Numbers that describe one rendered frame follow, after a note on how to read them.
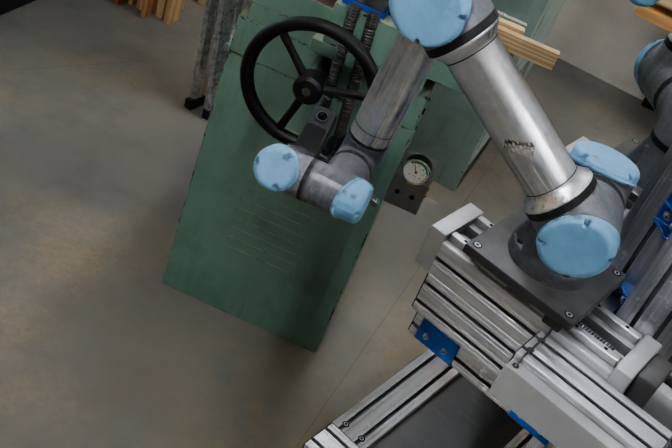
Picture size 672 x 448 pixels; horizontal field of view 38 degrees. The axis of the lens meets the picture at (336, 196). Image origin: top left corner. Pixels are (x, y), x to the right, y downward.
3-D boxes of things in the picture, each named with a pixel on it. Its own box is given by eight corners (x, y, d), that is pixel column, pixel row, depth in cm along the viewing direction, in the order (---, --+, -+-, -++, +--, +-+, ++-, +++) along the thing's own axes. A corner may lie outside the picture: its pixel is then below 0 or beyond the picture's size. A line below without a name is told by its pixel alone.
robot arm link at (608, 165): (610, 214, 169) (649, 152, 161) (602, 255, 158) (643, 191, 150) (546, 184, 170) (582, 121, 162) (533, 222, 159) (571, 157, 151)
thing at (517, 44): (316, -32, 215) (322, -48, 212) (319, -35, 216) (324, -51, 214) (551, 70, 212) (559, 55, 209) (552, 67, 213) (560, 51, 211)
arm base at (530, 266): (602, 270, 173) (629, 228, 167) (564, 302, 162) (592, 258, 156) (534, 220, 178) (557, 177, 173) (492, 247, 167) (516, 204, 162)
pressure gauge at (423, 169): (394, 184, 211) (407, 155, 207) (398, 176, 214) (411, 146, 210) (420, 196, 211) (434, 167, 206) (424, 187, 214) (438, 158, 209)
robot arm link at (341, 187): (385, 166, 165) (327, 140, 166) (365, 198, 156) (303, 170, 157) (371, 203, 169) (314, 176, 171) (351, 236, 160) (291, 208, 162)
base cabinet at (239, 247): (157, 282, 253) (224, 50, 213) (236, 173, 301) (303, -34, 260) (315, 355, 251) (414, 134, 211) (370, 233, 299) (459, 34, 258)
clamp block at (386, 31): (319, 40, 195) (333, 0, 190) (337, 16, 206) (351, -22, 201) (387, 70, 195) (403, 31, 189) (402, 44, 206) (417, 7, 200)
